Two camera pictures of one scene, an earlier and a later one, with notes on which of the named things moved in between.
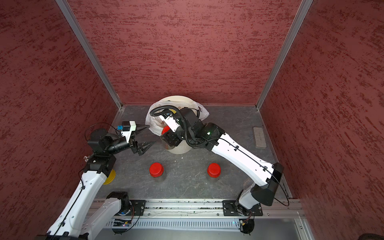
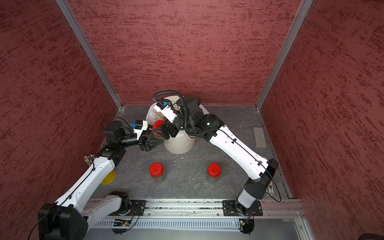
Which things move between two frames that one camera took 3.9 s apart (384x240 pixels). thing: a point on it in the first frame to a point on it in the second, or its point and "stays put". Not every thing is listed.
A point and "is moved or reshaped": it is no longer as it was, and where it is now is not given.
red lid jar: (156, 169) stays put
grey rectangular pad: (260, 140) stays put
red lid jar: (165, 129) is moved or reshaped
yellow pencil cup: (111, 177) stays put
